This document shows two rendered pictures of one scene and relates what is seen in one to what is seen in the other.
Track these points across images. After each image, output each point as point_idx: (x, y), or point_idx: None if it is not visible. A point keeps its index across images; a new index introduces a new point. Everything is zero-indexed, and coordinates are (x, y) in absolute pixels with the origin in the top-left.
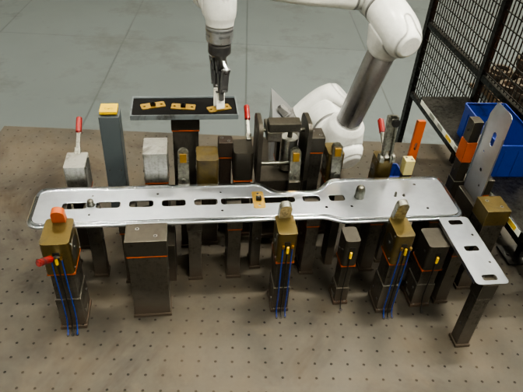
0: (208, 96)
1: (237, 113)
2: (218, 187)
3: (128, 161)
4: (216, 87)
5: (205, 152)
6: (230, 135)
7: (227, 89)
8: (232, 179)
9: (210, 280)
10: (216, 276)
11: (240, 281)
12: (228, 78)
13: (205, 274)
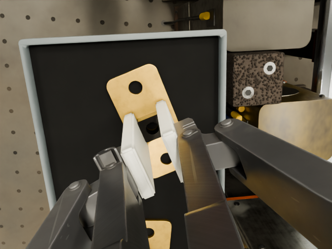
0: (49, 173)
1: (219, 34)
2: (330, 85)
3: (10, 224)
4: (135, 182)
5: (294, 139)
6: (237, 60)
7: (249, 125)
8: (42, 30)
9: (307, 73)
10: (301, 63)
11: (315, 27)
12: (316, 159)
13: (295, 81)
